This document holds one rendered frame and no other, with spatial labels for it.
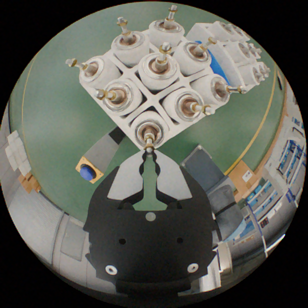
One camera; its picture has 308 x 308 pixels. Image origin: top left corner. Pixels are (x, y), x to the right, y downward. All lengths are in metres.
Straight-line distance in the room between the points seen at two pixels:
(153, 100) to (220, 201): 0.44
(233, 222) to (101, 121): 0.76
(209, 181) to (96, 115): 0.66
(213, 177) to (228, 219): 0.20
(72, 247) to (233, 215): 5.09
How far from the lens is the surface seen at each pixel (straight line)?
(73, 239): 5.00
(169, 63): 0.23
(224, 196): 0.42
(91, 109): 0.56
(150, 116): 0.21
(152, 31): 0.32
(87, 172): 0.23
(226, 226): 0.40
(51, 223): 5.20
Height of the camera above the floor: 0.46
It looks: 58 degrees down
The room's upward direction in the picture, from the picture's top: 177 degrees clockwise
